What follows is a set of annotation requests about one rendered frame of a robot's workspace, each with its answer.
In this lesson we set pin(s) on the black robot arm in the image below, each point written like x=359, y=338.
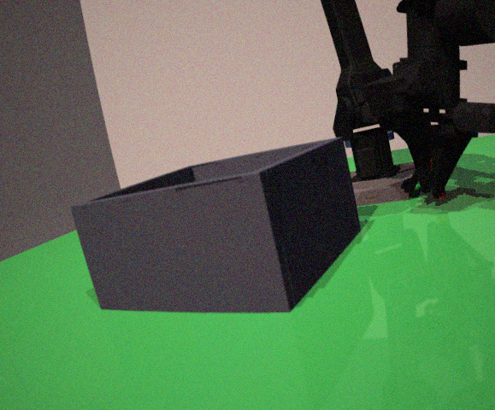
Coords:
x=430, y=23

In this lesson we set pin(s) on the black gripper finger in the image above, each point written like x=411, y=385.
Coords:
x=447, y=148
x=417, y=143

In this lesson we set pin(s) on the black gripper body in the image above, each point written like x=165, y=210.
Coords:
x=459, y=115

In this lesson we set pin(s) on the red peg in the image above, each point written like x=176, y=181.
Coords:
x=433, y=128

